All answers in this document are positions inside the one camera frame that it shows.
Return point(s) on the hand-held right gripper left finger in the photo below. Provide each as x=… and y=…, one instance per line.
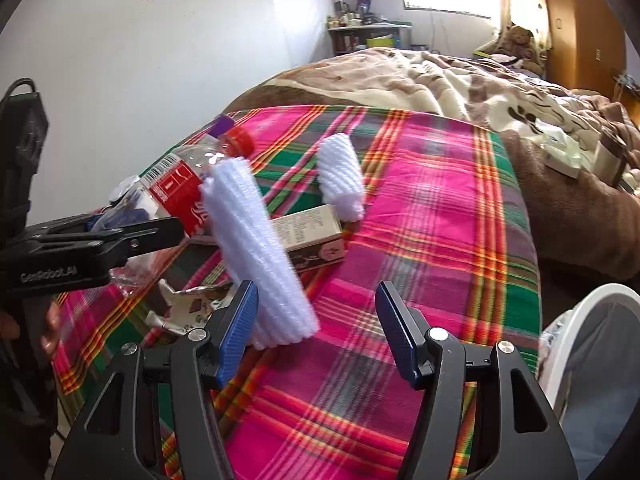
x=239, y=332

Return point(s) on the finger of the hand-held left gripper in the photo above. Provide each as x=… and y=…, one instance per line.
x=150, y=235

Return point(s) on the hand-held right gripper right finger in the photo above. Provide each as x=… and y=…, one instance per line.
x=395, y=335

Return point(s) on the small blue label clear bottle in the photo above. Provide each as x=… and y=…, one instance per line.
x=129, y=199

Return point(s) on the red label plastic bottle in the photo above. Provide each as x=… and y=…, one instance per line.
x=175, y=187

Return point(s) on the foil wrapper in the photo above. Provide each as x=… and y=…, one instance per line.
x=185, y=310

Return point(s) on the long white foam net sleeve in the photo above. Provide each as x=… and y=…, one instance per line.
x=260, y=260

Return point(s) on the beige patterned cardboard box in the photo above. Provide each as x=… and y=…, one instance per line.
x=312, y=230

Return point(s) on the white towel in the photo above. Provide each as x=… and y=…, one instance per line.
x=340, y=175

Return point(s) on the white plastic waste bin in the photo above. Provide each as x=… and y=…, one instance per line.
x=585, y=310

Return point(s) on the person's left hand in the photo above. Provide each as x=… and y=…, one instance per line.
x=50, y=332

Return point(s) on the clear plastic wrapper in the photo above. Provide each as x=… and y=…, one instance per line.
x=135, y=275

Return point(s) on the pink green plaid blanket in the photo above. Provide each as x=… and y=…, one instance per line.
x=425, y=210

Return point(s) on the purple cardboard box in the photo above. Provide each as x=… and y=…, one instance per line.
x=222, y=125

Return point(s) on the white tissue pack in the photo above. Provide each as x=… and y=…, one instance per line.
x=562, y=157

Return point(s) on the brown cream floral blanket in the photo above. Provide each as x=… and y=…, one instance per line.
x=400, y=75

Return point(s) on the cluttered shelf desk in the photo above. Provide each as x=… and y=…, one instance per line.
x=350, y=35

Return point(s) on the brown teddy bear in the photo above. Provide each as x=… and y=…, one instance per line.
x=520, y=40

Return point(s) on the wooden wardrobe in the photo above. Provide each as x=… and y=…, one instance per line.
x=585, y=35

